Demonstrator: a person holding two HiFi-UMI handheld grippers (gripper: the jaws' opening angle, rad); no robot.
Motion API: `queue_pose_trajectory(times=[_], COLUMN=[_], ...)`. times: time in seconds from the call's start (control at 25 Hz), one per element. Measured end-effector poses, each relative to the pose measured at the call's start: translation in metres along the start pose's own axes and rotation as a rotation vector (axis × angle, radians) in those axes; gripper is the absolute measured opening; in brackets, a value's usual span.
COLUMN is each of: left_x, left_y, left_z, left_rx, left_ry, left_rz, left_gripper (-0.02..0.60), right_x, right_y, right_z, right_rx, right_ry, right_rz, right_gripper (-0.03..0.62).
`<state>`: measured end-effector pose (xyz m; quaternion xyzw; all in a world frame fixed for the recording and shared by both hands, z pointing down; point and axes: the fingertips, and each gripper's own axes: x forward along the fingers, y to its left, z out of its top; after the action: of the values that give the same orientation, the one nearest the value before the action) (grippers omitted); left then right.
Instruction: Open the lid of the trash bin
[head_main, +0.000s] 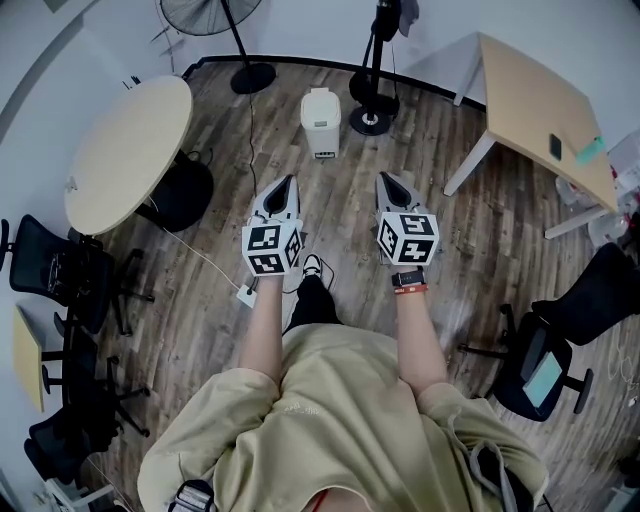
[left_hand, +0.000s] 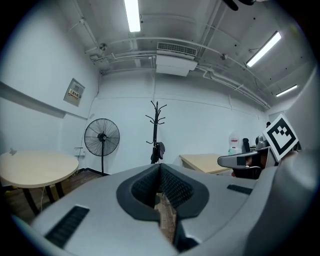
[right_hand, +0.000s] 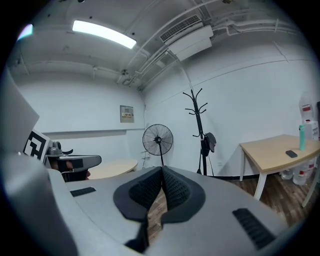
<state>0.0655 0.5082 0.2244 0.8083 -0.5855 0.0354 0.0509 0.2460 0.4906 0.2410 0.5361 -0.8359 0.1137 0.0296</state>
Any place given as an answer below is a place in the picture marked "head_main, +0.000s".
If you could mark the white trash bin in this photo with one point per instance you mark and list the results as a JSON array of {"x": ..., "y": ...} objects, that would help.
[{"x": 321, "y": 117}]

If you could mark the beige shirt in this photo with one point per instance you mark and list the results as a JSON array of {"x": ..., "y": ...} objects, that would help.
[{"x": 350, "y": 425}]

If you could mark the grey hanging cloth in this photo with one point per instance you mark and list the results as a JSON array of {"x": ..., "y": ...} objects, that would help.
[{"x": 409, "y": 15}]

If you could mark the pile of clear plastic bags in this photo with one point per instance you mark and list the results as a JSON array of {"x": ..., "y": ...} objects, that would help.
[{"x": 617, "y": 200}]

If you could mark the teal packet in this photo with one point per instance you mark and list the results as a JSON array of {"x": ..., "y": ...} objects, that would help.
[{"x": 591, "y": 151}]

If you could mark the red wristband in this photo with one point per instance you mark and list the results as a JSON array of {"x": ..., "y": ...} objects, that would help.
[{"x": 411, "y": 289}]

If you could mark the round wooden table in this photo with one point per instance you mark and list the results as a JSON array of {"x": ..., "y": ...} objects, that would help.
[{"x": 127, "y": 150}]

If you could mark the white shoe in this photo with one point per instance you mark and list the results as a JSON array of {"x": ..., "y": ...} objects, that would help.
[{"x": 312, "y": 265}]

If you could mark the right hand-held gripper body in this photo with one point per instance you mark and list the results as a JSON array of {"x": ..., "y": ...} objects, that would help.
[{"x": 407, "y": 237}]

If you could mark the black phone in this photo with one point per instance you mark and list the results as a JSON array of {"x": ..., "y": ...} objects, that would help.
[{"x": 556, "y": 146}]

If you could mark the black wrist watch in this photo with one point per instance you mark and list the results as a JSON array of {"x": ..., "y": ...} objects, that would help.
[{"x": 407, "y": 277}]

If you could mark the black trouser leg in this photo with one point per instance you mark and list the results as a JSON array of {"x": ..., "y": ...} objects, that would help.
[{"x": 312, "y": 305}]

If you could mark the small wooden table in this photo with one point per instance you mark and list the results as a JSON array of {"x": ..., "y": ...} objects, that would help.
[{"x": 27, "y": 355}]

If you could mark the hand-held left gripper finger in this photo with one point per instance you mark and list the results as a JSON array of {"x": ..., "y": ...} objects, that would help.
[
  {"x": 295, "y": 197},
  {"x": 267, "y": 191}
]

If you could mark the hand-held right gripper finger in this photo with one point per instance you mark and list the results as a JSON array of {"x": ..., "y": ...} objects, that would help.
[
  {"x": 407, "y": 192},
  {"x": 382, "y": 192}
]

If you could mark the person's right forearm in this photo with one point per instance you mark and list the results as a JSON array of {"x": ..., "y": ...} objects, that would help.
[{"x": 417, "y": 340}]

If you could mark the white power adapter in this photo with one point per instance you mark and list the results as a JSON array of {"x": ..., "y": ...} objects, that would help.
[{"x": 246, "y": 296}]

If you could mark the black office chair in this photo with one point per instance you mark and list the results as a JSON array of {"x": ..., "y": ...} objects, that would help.
[
  {"x": 75, "y": 400},
  {"x": 55, "y": 265},
  {"x": 575, "y": 320}
]

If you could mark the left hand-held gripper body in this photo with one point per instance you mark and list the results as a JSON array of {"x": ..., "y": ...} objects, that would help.
[{"x": 266, "y": 246}]

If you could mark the black stand with round base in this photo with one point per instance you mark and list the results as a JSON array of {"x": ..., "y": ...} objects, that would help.
[{"x": 374, "y": 90}]

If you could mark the rectangular wooden table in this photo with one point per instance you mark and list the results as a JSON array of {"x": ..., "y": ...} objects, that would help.
[{"x": 535, "y": 105}]

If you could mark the teal notebook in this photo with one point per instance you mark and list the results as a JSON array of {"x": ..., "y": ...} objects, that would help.
[{"x": 542, "y": 380}]

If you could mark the person's left forearm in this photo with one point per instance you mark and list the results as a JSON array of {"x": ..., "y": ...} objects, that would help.
[{"x": 262, "y": 330}]

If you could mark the black standing fan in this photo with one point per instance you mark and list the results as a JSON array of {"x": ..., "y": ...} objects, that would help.
[{"x": 240, "y": 40}]

